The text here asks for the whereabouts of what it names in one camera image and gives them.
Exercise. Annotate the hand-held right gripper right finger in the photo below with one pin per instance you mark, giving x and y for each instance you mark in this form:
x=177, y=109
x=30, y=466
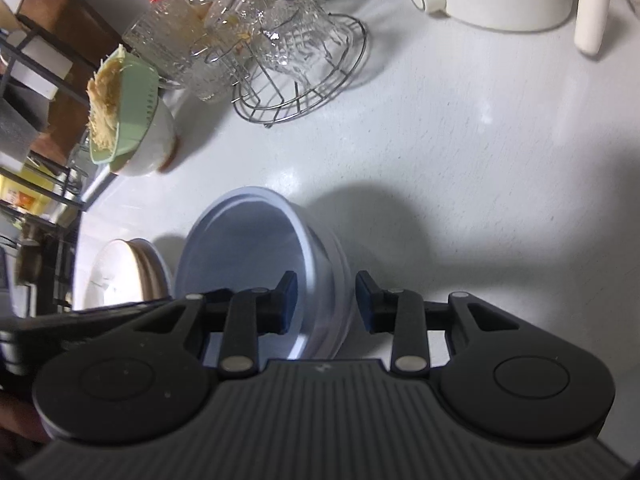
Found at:
x=365, y=305

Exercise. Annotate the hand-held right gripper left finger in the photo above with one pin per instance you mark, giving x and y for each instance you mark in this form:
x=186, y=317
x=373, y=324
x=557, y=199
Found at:
x=288, y=305

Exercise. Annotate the brown wooden cutting board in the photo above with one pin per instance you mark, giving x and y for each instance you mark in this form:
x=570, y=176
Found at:
x=75, y=110

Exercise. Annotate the black metal dish rack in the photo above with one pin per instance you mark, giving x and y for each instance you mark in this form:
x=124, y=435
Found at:
x=37, y=67

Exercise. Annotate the green plastic colander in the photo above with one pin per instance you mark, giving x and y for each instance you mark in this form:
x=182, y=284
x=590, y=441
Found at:
x=135, y=105

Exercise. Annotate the white ceramic bowl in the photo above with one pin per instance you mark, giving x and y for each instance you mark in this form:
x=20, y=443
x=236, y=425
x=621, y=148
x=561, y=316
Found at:
x=157, y=140

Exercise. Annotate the textured metal board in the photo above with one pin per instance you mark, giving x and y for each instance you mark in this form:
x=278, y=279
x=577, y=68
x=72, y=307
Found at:
x=15, y=132

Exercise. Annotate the white red rim plate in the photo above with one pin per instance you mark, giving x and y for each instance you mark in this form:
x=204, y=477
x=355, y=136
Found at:
x=112, y=275

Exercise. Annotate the tall textured glass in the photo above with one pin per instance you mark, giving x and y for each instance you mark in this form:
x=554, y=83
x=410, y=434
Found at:
x=212, y=77

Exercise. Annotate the clear textured glass cup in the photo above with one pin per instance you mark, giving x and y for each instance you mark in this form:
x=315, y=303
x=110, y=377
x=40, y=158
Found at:
x=300, y=35
x=227, y=5

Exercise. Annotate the pale dried noodle strips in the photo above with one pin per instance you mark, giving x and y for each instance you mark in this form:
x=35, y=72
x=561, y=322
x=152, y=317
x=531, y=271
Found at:
x=105, y=105

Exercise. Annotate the white tall utensil holder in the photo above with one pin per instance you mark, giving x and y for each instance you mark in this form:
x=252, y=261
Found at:
x=37, y=65

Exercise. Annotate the yellow detergent bottle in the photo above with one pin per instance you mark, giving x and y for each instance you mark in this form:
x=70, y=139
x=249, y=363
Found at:
x=22, y=195

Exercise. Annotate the red lid glass jar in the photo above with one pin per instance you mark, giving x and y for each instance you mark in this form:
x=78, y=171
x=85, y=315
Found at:
x=160, y=35

